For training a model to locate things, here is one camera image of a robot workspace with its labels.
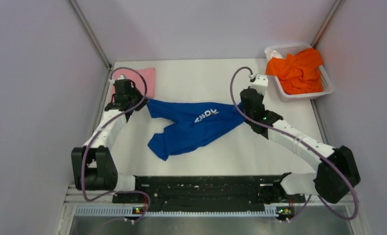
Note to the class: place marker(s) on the white slotted cable duct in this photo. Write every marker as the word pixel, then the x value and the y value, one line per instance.
pixel 128 211

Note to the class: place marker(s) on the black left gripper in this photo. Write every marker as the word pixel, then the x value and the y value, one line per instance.
pixel 133 89

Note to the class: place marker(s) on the blue t shirt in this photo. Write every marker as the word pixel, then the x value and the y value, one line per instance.
pixel 194 125

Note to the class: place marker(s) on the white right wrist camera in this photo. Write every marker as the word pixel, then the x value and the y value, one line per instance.
pixel 259 82

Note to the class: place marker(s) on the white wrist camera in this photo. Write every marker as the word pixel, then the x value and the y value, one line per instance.
pixel 259 82
pixel 112 80

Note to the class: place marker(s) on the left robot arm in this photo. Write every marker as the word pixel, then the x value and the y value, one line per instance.
pixel 94 167

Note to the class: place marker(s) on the folded pink t shirt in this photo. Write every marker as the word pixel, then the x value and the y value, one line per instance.
pixel 149 75

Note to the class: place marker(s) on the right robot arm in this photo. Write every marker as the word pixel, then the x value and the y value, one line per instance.
pixel 335 173

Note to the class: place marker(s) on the aluminium frame rail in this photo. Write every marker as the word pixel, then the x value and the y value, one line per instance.
pixel 89 32

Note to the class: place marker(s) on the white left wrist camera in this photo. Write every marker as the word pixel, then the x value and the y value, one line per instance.
pixel 112 80

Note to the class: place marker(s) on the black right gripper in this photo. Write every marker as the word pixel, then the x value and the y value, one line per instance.
pixel 262 97

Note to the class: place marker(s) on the white plastic laundry basket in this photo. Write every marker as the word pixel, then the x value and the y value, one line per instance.
pixel 293 49

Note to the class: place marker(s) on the orange t shirt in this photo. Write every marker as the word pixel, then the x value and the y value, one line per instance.
pixel 298 74

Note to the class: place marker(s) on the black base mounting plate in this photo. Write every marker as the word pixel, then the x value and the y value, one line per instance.
pixel 208 193

